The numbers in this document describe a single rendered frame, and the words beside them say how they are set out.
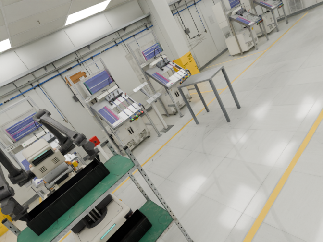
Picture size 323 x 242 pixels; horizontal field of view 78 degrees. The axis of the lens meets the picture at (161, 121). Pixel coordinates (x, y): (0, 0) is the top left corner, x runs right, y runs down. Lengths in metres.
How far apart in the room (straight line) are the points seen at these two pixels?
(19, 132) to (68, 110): 1.83
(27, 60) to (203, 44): 5.66
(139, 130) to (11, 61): 3.17
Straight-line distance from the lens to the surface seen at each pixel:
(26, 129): 3.92
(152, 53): 4.78
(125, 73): 6.04
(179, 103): 4.83
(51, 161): 2.12
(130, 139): 4.17
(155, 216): 1.95
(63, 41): 5.79
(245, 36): 7.20
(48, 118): 1.74
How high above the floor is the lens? 1.58
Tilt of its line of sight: 19 degrees down
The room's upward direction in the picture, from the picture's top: 30 degrees counter-clockwise
